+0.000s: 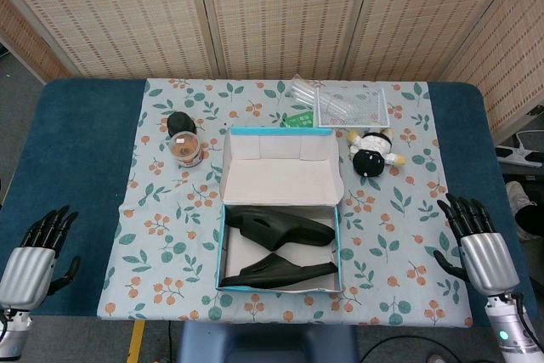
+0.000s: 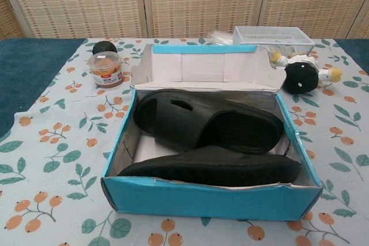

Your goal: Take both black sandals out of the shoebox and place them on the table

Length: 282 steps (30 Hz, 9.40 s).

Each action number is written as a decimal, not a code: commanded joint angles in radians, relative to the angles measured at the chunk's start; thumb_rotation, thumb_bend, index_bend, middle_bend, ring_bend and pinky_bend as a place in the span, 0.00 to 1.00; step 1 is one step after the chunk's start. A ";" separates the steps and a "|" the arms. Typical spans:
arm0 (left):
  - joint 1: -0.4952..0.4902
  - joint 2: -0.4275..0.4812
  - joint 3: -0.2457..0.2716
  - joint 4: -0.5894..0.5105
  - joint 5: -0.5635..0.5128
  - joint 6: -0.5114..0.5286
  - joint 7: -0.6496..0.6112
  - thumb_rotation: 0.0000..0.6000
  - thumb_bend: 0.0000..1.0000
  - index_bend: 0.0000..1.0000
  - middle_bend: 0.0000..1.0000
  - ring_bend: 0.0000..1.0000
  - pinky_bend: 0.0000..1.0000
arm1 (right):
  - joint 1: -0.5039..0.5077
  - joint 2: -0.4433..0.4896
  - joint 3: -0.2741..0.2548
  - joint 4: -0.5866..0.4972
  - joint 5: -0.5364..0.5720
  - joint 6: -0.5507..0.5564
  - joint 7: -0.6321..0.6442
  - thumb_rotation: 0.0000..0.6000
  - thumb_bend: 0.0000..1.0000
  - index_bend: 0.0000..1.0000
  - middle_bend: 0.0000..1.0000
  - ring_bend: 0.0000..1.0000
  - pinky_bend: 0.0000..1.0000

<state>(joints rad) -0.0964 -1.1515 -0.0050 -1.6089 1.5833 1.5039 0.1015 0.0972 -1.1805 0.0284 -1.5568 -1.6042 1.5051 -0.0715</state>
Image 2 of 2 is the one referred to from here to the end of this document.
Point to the clear jar with rubber bands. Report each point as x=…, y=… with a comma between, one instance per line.
x=105, y=74

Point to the black round container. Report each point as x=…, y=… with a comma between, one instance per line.
x=103, y=47

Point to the clear plastic tubes bundle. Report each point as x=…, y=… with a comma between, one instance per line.
x=220, y=38

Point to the black slide sandal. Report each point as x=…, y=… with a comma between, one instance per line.
x=173, y=113
x=216, y=171

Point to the plush doll with black head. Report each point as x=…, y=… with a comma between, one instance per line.
x=299, y=77

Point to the bamboo folding screen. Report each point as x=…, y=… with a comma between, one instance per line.
x=86, y=1

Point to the floral printed tablecloth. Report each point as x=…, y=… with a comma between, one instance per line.
x=57, y=156

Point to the blue cardboard shoe box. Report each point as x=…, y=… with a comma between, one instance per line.
x=201, y=200

